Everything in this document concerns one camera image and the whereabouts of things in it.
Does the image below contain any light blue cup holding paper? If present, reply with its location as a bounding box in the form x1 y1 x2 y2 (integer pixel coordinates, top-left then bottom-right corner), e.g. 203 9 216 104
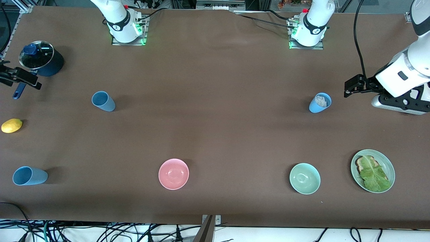
309 93 332 114

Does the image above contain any blue plastic cup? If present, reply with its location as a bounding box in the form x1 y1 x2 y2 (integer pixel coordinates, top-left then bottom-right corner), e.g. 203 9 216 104
12 166 48 186
92 91 116 112

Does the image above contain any glass lid with blue knob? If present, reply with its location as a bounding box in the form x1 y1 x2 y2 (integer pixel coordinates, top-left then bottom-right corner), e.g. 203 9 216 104
19 41 54 70

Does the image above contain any dark blue saucepan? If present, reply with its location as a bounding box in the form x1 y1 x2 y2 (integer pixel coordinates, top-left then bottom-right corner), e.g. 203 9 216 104
13 40 64 100

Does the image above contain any yellow lemon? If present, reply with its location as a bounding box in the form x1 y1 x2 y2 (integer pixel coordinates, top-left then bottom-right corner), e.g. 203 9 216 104
1 118 23 133

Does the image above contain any toast slice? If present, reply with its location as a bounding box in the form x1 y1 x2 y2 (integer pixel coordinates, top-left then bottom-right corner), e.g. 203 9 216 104
355 156 390 184

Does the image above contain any green plate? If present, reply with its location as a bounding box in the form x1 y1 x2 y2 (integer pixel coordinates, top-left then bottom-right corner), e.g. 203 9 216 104
351 149 395 194

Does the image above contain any green lettuce leaf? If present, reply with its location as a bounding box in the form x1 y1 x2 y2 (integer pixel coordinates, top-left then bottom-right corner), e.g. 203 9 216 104
359 156 392 193

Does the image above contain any mint green bowl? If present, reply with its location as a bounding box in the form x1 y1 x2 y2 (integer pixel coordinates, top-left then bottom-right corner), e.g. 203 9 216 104
290 163 321 195

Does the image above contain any grey metal box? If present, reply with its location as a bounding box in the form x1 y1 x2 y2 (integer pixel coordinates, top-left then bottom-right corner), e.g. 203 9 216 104
196 0 246 10

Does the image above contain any pink bowl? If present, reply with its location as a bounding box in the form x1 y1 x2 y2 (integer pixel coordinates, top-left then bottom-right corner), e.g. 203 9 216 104
158 159 189 190

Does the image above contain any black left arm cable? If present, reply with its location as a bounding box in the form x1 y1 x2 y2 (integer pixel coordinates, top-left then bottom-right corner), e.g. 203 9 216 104
353 0 368 79

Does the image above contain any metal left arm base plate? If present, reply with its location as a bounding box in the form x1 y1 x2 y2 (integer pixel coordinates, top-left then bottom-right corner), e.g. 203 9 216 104
289 20 325 50

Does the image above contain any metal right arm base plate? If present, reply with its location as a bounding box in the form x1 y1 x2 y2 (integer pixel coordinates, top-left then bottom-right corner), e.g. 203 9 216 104
112 15 147 46

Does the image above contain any black cable to left base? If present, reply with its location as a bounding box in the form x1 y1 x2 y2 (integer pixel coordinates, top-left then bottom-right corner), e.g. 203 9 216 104
232 9 296 29

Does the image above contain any black cable to base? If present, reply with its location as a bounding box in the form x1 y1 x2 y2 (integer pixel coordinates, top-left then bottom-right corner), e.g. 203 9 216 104
136 7 165 21
232 9 296 29

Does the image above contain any black floor cable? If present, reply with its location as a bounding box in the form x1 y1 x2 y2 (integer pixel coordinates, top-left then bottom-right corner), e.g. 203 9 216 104
0 202 34 242

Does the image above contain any black cable to right base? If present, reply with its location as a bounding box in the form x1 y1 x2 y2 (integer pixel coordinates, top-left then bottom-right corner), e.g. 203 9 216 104
136 7 165 21

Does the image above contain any metal table bracket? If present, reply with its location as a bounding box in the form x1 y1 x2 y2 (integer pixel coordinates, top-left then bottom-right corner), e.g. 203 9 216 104
202 215 221 226

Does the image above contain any dark camera pole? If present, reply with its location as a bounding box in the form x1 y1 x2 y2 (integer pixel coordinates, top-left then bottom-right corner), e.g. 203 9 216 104
193 215 214 242

